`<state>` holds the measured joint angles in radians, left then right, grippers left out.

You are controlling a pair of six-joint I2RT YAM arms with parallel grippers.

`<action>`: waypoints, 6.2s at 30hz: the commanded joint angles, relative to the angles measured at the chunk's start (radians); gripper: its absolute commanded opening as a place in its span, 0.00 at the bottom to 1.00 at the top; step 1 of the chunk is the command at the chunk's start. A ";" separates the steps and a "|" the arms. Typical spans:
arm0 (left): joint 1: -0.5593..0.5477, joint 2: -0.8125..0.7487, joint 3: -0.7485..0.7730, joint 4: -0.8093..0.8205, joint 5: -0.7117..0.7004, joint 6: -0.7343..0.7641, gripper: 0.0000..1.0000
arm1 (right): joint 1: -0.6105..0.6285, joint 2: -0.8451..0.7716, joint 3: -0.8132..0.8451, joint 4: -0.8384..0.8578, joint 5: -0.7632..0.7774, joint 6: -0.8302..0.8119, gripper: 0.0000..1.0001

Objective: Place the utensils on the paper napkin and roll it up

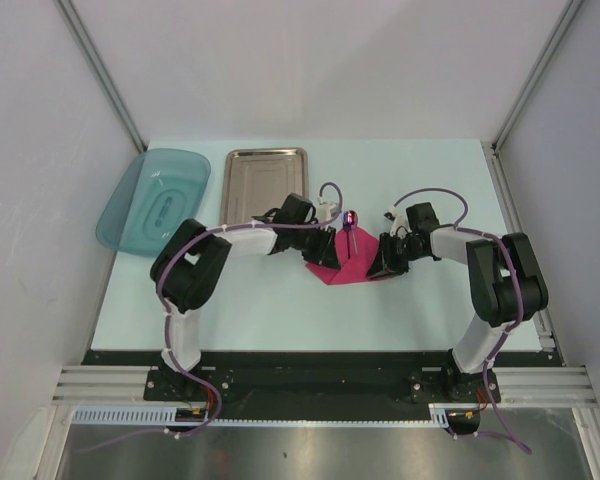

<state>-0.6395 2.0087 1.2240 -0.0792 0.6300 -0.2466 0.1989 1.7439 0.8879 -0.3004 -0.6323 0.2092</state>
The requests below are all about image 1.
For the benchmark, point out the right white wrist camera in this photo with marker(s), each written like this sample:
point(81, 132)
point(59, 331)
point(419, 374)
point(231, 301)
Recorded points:
point(399, 224)

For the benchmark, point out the left aluminium corner post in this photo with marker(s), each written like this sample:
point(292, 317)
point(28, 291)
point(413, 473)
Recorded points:
point(92, 56)

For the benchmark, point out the right aluminium corner post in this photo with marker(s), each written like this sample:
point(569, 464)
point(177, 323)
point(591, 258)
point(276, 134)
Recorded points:
point(549, 51)

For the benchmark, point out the steel tray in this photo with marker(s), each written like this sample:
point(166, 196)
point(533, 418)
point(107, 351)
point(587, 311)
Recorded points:
point(256, 180)

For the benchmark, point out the pink paper napkin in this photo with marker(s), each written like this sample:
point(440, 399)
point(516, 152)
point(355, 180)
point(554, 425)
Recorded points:
point(352, 270)

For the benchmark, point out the teal plastic container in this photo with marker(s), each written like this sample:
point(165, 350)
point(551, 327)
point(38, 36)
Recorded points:
point(159, 190)

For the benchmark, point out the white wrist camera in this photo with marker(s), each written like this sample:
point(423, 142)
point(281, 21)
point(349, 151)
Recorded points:
point(399, 224)
point(327, 213)

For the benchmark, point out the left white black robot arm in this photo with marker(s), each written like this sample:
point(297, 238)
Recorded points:
point(188, 269)

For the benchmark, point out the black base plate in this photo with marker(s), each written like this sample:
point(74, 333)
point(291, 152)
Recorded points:
point(323, 409)

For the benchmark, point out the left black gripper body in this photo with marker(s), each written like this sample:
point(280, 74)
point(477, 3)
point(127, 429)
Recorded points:
point(306, 239)

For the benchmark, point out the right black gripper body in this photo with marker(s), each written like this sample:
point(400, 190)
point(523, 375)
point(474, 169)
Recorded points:
point(401, 251)

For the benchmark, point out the aluminium corner post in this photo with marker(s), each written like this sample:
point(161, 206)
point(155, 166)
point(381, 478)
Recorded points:
point(92, 56)
point(549, 51)

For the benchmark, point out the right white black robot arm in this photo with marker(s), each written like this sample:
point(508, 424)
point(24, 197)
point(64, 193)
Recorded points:
point(507, 288)

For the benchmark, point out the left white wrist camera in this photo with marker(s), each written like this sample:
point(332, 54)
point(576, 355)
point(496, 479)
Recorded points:
point(327, 213)

